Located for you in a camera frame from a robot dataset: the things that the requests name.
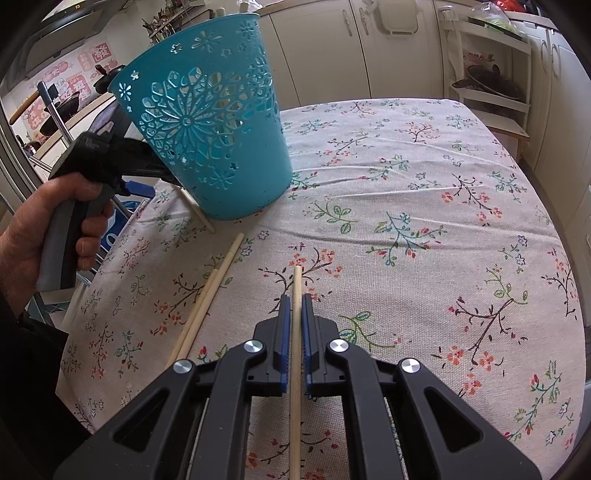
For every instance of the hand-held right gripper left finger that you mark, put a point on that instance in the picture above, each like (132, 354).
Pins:
(285, 332)

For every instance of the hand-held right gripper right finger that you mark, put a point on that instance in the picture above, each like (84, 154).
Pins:
(307, 337)

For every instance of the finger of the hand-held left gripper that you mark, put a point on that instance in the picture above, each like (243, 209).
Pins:
(138, 159)

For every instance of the wooden chopstick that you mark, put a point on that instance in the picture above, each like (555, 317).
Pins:
(298, 286)
(192, 314)
(203, 217)
(226, 263)

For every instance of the teal perforated plastic basket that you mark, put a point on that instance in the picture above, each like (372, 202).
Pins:
(258, 184)

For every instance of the person's left hand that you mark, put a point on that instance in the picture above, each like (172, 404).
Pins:
(27, 240)

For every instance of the black wok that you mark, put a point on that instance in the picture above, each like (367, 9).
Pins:
(69, 105)

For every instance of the black pot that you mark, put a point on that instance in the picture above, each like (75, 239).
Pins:
(105, 81)

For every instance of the wooden rolling pin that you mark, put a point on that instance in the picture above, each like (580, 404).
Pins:
(25, 108)

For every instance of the floral tablecloth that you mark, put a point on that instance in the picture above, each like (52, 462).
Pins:
(415, 277)

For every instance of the range hood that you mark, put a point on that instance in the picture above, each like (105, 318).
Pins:
(60, 37)

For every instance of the kitchen utensil holder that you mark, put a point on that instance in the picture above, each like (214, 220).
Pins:
(161, 30)

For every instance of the cream kitchen cabinet run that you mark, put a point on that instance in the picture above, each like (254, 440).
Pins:
(323, 50)

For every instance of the white hanging tray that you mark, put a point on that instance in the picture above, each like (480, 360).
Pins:
(397, 18)

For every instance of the white shelf rack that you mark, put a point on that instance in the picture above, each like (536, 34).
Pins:
(489, 105)

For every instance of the dark pan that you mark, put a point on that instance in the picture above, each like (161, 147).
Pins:
(489, 85)

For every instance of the cream drawer cabinet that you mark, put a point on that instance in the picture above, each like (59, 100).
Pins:
(554, 101)

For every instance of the green plastic bag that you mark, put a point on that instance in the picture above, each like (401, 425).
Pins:
(501, 18)

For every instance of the red bag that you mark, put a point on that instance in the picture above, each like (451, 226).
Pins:
(508, 4)

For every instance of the pink wall stickers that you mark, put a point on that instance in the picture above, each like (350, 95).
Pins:
(87, 57)

